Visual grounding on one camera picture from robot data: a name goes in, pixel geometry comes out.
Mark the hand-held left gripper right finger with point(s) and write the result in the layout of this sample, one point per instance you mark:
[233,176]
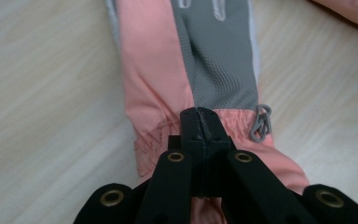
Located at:
[245,186]

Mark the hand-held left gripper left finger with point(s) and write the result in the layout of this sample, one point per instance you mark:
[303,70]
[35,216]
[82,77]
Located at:
[171,186]

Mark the pink glove with grey palm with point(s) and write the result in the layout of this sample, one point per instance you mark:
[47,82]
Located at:
[155,77]

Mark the pink glove with print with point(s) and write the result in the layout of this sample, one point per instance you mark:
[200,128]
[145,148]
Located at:
[351,12]

